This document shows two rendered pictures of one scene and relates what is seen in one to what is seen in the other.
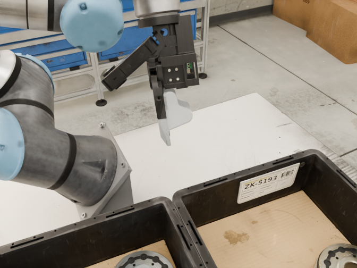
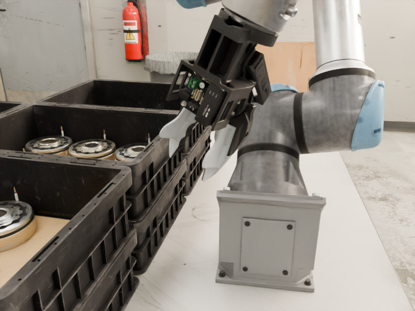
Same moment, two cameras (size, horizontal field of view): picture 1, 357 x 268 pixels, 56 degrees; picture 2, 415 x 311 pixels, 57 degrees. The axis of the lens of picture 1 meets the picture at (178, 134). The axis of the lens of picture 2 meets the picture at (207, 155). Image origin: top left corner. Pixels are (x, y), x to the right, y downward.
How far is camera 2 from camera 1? 0.87 m
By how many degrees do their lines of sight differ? 99
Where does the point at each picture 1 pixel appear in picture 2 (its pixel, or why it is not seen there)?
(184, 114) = (167, 126)
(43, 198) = not seen: hidden behind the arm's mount
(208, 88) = not seen: outside the picture
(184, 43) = (205, 52)
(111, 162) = (239, 186)
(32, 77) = (331, 92)
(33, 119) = (275, 106)
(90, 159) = (244, 166)
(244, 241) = not seen: hidden behind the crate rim
